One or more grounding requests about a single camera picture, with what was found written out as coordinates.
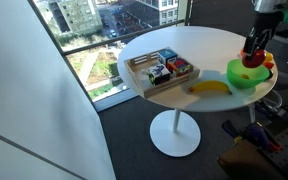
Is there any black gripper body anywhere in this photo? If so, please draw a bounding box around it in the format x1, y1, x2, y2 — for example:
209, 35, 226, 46
249, 11, 285, 38

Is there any red apple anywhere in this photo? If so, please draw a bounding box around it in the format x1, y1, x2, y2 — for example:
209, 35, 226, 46
241, 49, 267, 69

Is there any green plastic bowl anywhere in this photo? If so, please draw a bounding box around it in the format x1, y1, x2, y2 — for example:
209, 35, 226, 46
226, 59, 272, 90

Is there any yellow lemon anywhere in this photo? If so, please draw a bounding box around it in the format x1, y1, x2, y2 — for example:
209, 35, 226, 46
264, 51, 274, 63

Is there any small red fruit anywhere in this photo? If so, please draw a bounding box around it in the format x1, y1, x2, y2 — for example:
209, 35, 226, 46
263, 61, 275, 70

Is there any yellow banana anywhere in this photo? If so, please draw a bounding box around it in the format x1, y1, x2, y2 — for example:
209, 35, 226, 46
187, 80, 233, 96

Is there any black window mullion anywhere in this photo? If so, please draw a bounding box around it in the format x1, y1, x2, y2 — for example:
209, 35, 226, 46
183, 0, 194, 26

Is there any purple red soft cube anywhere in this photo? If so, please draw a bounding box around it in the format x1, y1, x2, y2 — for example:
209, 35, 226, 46
167, 57, 194, 78

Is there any blue soft cube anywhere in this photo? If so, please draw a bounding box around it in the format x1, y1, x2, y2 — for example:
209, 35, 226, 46
157, 48, 178, 66

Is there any blue black bar clamp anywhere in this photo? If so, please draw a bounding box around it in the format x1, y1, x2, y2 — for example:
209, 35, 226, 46
221, 119, 284, 153

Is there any white black soft cube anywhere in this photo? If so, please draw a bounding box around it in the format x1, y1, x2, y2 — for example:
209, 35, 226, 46
147, 63, 172, 87

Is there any black tool rack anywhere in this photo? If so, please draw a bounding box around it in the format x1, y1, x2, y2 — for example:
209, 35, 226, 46
257, 121, 288, 180

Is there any wooden tray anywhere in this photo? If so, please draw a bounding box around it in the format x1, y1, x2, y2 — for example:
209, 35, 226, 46
123, 47, 201, 99

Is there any brown cardboard box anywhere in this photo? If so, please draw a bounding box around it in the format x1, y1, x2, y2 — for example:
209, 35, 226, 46
217, 139, 287, 180

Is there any black window railing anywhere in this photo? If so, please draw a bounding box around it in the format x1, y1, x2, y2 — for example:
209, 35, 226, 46
60, 19, 186, 56

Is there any white table pedestal base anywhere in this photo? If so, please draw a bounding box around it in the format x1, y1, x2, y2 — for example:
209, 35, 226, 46
149, 109, 202, 158

